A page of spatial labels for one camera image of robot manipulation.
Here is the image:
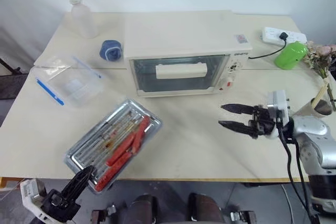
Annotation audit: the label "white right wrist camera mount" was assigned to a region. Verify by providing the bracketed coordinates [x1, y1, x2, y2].
[266, 90, 290, 140]

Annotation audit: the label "white floor cable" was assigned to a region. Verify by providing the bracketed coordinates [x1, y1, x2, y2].
[281, 184, 295, 221]

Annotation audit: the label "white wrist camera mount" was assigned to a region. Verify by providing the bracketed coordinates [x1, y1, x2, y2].
[266, 90, 290, 140]
[20, 178, 54, 221]

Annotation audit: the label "wooden chopsticks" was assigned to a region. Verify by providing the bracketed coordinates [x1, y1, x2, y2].
[313, 80, 330, 110]

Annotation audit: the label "red sausage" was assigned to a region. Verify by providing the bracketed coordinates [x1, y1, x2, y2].
[94, 163, 124, 193]
[132, 116, 152, 154]
[104, 151, 132, 174]
[106, 132, 137, 166]

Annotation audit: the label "dark rounded shape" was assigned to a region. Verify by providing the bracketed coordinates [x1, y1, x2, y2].
[125, 194, 161, 224]
[187, 192, 224, 224]

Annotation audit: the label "green plastic gadget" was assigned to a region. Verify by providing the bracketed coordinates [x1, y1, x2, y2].
[274, 40, 309, 70]

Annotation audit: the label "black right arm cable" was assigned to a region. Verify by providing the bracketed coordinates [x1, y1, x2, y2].
[276, 123, 317, 224]

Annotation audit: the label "glass oven door with handle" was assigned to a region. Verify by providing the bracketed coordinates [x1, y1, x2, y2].
[129, 54, 232, 94]

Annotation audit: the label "pink dried flower bouquet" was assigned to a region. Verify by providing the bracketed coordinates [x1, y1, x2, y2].
[304, 40, 336, 79]

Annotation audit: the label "beige cup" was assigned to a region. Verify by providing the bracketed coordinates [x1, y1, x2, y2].
[292, 97, 333, 118]

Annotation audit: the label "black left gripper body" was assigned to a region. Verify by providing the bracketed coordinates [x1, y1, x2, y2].
[41, 188, 81, 223]

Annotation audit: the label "silver metal baking tray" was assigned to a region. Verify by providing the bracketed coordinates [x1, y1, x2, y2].
[62, 98, 163, 196]

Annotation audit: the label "white plastic bottle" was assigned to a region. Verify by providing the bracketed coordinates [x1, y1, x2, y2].
[69, 0, 99, 39]

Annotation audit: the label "clear container with blue clips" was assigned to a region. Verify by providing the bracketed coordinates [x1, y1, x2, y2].
[35, 55, 104, 109]

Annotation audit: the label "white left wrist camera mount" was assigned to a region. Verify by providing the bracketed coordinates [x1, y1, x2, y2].
[20, 178, 54, 221]

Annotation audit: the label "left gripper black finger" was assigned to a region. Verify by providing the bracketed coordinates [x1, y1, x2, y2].
[69, 166, 95, 204]
[62, 167, 89, 199]

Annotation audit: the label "cream toaster oven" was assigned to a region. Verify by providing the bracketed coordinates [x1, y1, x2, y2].
[123, 11, 253, 98]

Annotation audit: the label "white power strip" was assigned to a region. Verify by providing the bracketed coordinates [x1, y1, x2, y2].
[260, 26, 307, 45]

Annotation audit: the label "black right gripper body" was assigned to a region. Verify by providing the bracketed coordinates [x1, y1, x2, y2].
[248, 104, 278, 140]

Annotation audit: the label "black oven power cable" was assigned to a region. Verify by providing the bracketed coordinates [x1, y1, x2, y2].
[248, 38, 286, 60]

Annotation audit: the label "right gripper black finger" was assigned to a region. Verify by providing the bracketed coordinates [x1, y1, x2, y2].
[218, 120, 252, 134]
[220, 103, 255, 116]

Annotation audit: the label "rolled blue cloth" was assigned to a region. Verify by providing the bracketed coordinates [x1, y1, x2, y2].
[99, 39, 124, 62]

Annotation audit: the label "black metal frame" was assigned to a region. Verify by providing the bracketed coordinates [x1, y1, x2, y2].
[0, 55, 28, 102]

